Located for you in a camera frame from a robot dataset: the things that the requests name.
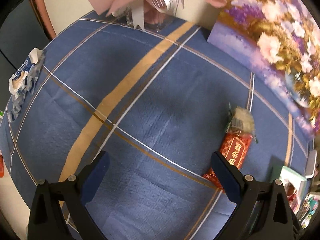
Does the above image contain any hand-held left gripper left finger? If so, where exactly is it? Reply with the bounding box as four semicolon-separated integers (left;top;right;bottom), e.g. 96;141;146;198
28;151;110;240

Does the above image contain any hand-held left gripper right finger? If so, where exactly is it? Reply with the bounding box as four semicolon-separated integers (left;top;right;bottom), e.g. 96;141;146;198
211;151;293;240

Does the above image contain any red patterned snack packet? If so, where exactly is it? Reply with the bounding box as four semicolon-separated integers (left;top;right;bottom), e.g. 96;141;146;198
202;133;253;193

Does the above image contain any clear biscuit packet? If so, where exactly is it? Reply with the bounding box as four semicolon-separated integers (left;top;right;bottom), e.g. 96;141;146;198
225;102;258;143

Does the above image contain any teal and white box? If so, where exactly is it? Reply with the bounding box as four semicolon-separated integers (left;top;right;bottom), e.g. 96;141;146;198
272;165;314;228

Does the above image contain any blue plaid tablecloth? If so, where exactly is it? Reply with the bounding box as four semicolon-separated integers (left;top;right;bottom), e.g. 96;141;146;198
0;10;315;240

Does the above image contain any blue and white crumpled wrapper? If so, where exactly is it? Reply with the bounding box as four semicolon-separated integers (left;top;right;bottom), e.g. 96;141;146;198
7;48;45;122

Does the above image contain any flower painting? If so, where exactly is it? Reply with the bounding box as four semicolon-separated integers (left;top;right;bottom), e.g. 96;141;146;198
207;0;320;140

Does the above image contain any dark grey cabinet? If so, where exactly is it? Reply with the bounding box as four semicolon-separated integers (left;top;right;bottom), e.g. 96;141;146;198
0;0;50;68

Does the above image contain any clear glass vase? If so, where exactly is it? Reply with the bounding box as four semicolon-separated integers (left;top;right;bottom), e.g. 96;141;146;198
122;5;179;32

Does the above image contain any pink wooden panel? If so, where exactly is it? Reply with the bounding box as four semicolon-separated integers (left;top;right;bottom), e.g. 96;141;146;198
29;0;57;40

